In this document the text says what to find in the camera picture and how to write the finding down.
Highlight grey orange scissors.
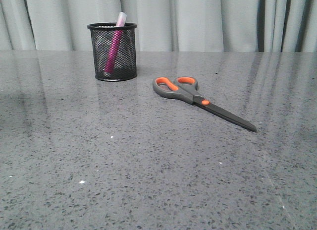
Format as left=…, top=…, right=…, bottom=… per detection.
left=153, top=76, right=257, bottom=132

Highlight pale grey curtain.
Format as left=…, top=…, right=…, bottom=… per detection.
left=0, top=0, right=317, bottom=52

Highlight black mesh pen holder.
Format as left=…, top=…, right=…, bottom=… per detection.
left=87, top=23, right=137, bottom=81

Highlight pink highlighter pen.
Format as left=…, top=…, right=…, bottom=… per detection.
left=104, top=12, right=127, bottom=75

